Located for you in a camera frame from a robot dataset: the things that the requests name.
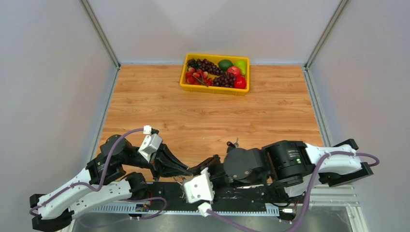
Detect yellow fruit tray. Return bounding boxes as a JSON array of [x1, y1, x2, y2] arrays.
[[179, 53, 250, 95]]

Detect red tomato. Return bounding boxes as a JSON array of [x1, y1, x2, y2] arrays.
[[234, 76, 247, 89]]

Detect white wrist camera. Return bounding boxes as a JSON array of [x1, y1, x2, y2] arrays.
[[138, 125, 162, 162], [182, 167, 215, 217]]

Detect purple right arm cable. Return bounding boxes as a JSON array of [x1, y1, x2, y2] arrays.
[[206, 152, 381, 232]]

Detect large silver keyring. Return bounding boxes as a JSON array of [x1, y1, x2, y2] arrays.
[[173, 175, 187, 202]]

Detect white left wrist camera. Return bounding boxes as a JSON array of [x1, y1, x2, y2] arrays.
[[138, 125, 162, 162]]

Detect green pear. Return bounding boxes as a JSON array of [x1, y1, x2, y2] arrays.
[[234, 60, 247, 76]]

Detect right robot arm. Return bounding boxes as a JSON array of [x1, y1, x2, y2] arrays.
[[182, 139, 373, 203]]

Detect dark grape bunch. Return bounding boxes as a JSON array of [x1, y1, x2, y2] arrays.
[[186, 58, 236, 88]]

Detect green avocado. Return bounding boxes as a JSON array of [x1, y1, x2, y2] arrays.
[[218, 59, 234, 72]]

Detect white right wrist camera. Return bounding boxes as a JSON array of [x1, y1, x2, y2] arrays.
[[182, 167, 215, 217]]

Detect red strawberries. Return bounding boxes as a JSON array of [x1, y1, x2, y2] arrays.
[[185, 67, 213, 87]]

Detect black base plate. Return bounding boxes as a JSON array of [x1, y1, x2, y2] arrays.
[[128, 182, 308, 214]]

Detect red apple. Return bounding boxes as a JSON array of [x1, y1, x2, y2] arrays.
[[226, 66, 242, 77]]

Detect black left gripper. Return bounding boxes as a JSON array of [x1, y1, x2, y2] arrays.
[[120, 138, 191, 180]]

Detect black key tag with key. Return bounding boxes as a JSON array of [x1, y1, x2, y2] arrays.
[[226, 138, 239, 152]]

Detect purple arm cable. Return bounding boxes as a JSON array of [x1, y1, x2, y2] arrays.
[[206, 152, 381, 232], [29, 128, 168, 221]]

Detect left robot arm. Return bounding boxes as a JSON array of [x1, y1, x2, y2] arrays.
[[29, 131, 193, 232]]

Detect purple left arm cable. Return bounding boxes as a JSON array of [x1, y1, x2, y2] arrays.
[[29, 128, 168, 221]]

